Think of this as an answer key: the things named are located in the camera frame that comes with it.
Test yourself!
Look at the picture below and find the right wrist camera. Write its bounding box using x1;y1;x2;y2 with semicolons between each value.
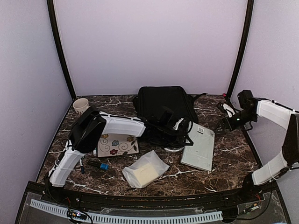
237;90;254;109

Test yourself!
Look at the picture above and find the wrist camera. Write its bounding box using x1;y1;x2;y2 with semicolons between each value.
237;90;254;109
158;106;174;126

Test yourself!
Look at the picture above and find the white slotted cable duct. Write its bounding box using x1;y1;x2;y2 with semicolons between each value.
29;199;223;224

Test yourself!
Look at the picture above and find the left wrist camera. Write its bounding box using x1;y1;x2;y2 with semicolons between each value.
158;106;174;126

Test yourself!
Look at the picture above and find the blue white pen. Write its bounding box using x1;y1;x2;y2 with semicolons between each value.
79;159;85;174

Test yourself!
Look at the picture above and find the black student backpack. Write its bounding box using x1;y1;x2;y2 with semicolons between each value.
133;86;201;147

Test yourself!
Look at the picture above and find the left black frame post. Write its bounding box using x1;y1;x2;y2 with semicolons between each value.
46;0;77;100

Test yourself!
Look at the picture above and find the black frame post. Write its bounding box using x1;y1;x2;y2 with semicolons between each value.
46;0;77;100
227;0;254;99

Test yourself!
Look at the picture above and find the black marker with blue cap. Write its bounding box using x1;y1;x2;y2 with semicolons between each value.
87;161;109;170

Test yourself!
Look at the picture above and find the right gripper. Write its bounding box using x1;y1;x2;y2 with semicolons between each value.
214;110;257;134

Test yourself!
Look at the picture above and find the cream mug with plant print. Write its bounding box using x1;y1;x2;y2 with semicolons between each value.
72;98;90;115

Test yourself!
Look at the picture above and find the clear plastic wrapped ring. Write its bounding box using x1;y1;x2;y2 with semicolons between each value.
163;146;185;153

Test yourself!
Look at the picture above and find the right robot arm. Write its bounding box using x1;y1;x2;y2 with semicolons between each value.
216;97;299;203

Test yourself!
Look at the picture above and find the white bag with yellow sponge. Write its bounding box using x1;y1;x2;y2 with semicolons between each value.
122;150;170;189

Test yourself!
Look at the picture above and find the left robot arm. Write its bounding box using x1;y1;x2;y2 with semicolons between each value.
44;107;193;203

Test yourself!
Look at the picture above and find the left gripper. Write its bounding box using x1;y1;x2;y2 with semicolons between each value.
158;124;194;147

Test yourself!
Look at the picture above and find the square floral ceramic plate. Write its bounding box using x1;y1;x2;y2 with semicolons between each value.
97;134;139;158

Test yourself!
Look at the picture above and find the grey notebook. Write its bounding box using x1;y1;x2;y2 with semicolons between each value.
181;123;215;171

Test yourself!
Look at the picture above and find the black front table rail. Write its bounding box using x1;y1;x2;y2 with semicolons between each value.
25;170;280;210

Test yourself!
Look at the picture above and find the right black frame post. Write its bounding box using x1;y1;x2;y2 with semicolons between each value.
227;0;254;99

